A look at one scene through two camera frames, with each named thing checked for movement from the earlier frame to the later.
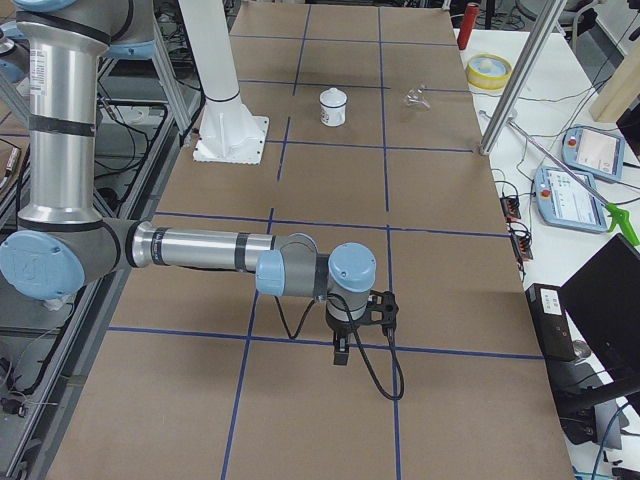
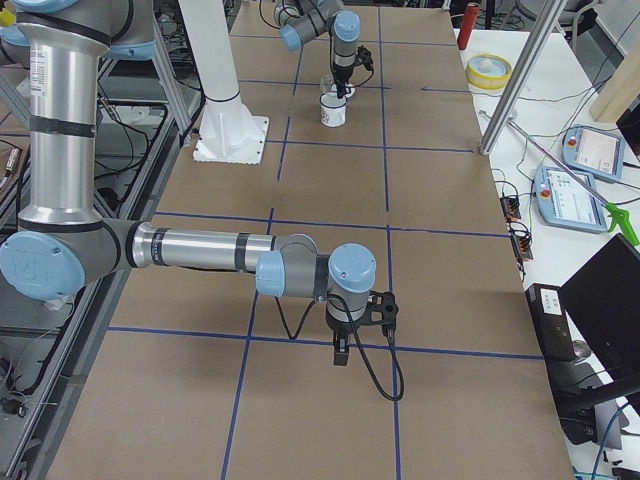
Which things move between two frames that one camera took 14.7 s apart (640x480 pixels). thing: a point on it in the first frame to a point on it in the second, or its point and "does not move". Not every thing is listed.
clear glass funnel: (417, 99) to (327, 84)
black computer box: (551, 321) does not move
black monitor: (602, 302) does not move
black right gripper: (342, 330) does not move
